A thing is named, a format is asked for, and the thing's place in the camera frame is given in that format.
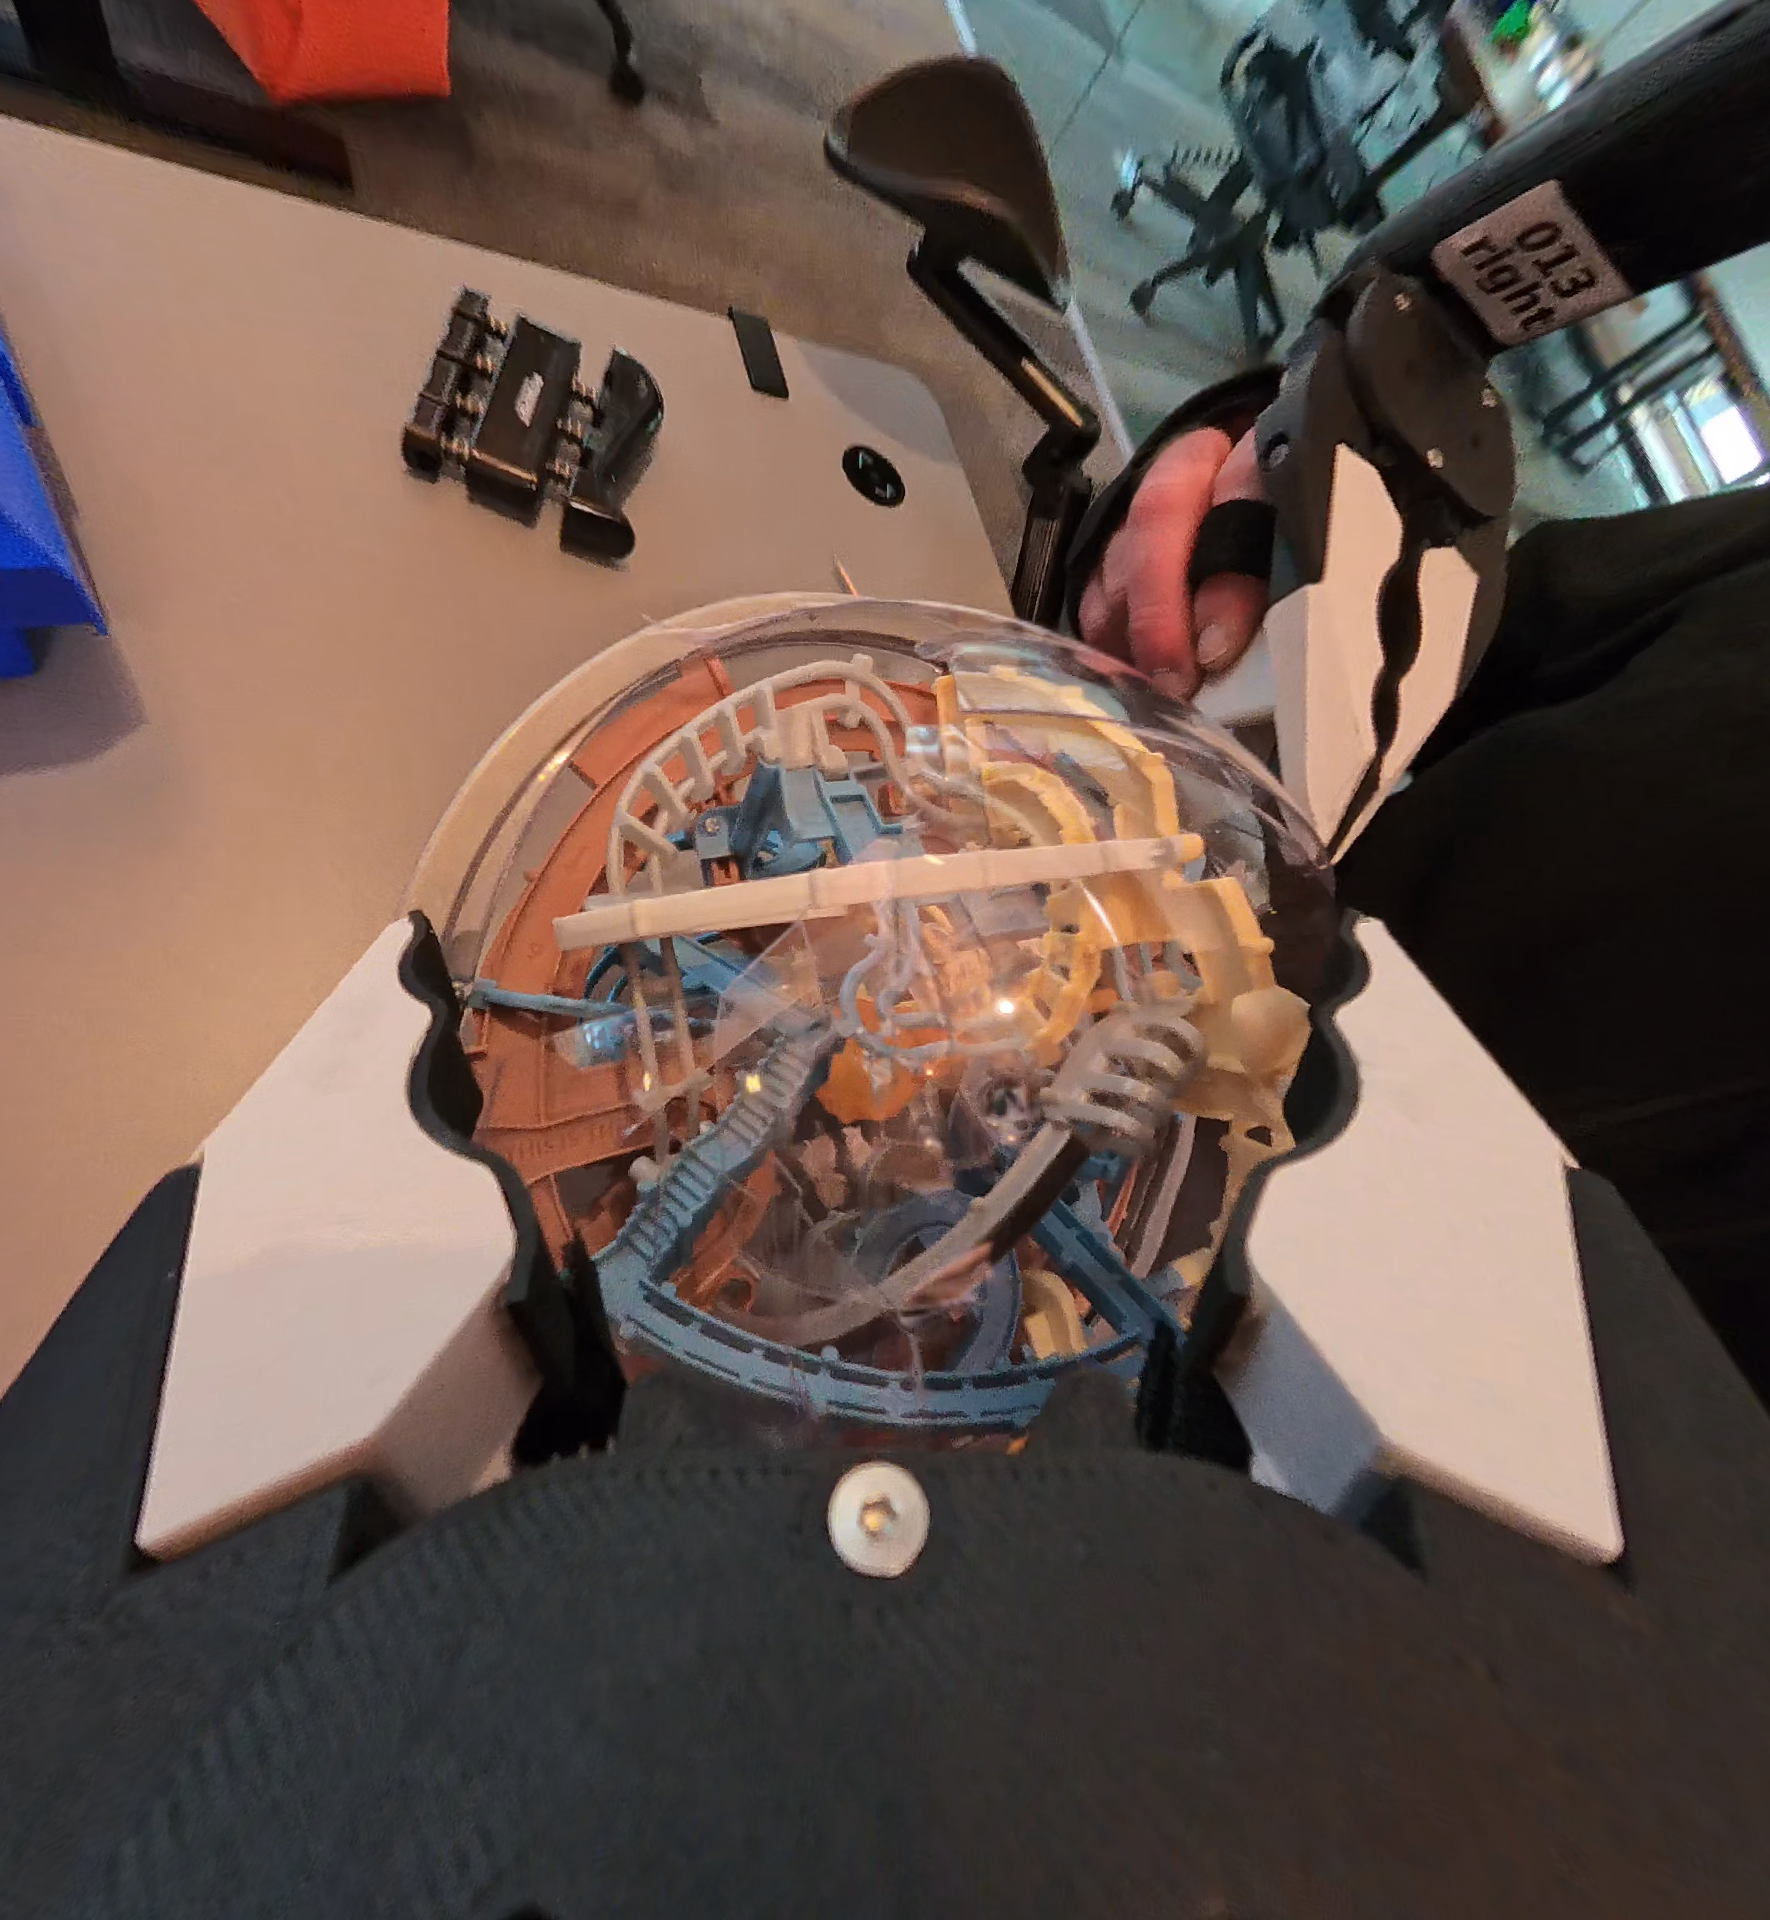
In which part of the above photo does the black metal clamp tool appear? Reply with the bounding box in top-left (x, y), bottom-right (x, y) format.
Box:
top-left (398, 285), bottom-right (669, 569)

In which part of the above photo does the black office chair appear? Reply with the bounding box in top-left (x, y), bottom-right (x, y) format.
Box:
top-left (1115, 12), bottom-right (1379, 358)

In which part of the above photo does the person's right hand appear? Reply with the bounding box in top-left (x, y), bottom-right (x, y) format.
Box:
top-left (1076, 433), bottom-right (1279, 696)

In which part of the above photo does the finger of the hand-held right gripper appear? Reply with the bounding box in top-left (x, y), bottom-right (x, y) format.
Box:
top-left (1364, 517), bottom-right (1495, 868)
top-left (1264, 443), bottom-right (1412, 860)

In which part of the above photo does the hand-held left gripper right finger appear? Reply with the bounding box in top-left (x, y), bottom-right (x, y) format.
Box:
top-left (1137, 913), bottom-right (1632, 1569)

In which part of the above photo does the clear maze puzzle ball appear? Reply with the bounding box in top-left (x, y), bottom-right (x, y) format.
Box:
top-left (402, 588), bottom-right (1349, 1471)

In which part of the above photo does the black chair armrest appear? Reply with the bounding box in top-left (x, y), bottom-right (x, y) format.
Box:
top-left (823, 55), bottom-right (1108, 628)

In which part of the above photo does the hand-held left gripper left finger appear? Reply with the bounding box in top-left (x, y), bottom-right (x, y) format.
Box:
top-left (133, 909), bottom-right (631, 1562)

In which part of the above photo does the small black block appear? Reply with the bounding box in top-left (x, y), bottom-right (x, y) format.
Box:
top-left (725, 304), bottom-right (799, 403)

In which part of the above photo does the orange fabric bag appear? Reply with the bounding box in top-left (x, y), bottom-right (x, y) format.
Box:
top-left (192, 0), bottom-right (458, 109)

